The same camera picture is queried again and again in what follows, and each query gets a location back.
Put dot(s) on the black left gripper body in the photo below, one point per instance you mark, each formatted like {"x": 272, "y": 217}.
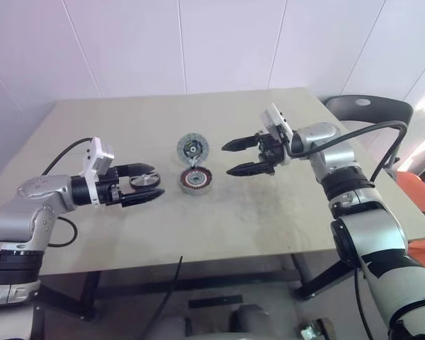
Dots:
{"x": 108, "y": 193}

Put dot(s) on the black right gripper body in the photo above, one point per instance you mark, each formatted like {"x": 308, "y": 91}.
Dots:
{"x": 269, "y": 150}

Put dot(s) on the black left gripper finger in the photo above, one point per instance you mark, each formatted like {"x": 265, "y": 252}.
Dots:
{"x": 134, "y": 169}
{"x": 141, "y": 197}

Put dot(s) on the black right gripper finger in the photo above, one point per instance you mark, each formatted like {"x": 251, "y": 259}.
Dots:
{"x": 248, "y": 170}
{"x": 241, "y": 144}

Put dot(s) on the copper wound motor stator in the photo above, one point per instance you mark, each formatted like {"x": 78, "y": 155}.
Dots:
{"x": 195, "y": 182}

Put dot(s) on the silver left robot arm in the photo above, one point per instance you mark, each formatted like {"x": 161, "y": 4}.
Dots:
{"x": 39, "y": 198}

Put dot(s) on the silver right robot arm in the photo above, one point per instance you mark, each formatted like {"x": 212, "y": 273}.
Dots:
{"x": 368, "y": 230}

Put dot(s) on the black plastic chair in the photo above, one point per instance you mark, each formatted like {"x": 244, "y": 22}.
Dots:
{"x": 375, "y": 106}

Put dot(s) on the flat black bar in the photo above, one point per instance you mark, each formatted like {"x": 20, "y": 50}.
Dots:
{"x": 216, "y": 301}

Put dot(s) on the dark grey rounded shape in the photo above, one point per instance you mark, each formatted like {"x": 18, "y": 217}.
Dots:
{"x": 249, "y": 318}

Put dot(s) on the orange cloth bag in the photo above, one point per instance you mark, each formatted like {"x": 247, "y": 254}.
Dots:
{"x": 418, "y": 191}

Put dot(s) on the small metal floor part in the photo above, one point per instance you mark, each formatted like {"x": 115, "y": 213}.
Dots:
{"x": 315, "y": 331}

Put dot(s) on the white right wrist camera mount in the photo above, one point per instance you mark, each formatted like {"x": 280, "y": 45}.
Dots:
{"x": 274, "y": 118}

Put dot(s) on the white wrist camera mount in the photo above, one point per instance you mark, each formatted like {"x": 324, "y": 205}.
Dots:
{"x": 274, "y": 118}
{"x": 92, "y": 156}

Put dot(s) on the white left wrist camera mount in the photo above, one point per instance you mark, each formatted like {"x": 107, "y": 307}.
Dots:
{"x": 92, "y": 156}

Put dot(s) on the black metal table frame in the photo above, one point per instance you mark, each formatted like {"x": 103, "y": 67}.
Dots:
{"x": 88, "y": 290}

